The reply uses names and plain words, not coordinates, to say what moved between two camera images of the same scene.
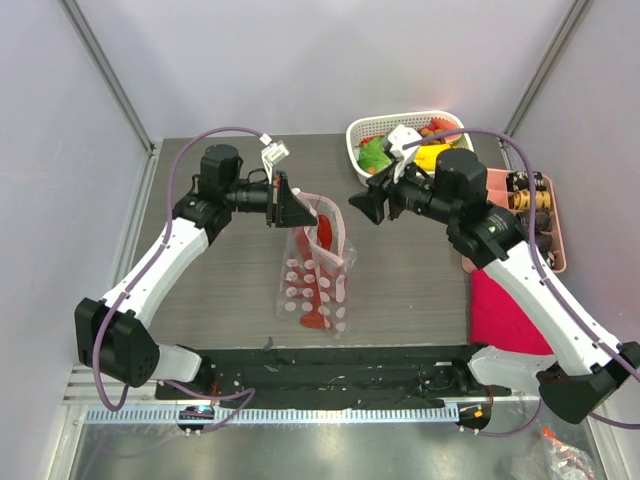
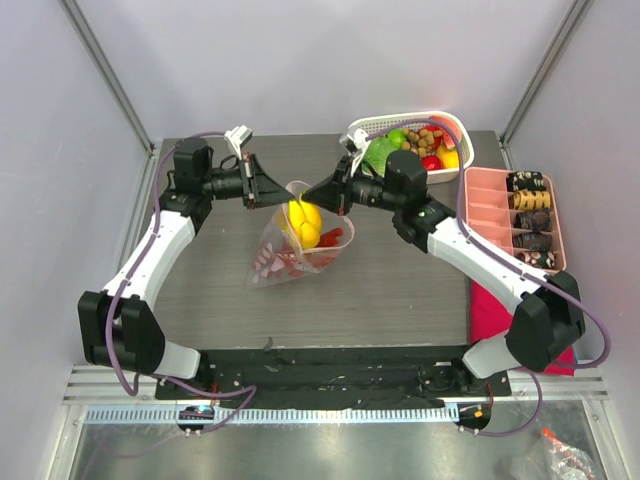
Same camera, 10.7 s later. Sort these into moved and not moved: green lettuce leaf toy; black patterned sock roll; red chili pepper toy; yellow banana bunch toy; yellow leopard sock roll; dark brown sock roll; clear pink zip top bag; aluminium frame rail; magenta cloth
Moved: yellow banana bunch toy; clear pink zip top bag; red chili pepper toy
Not moved: black patterned sock roll; magenta cloth; aluminium frame rail; dark brown sock roll; yellow leopard sock roll; green lettuce leaf toy
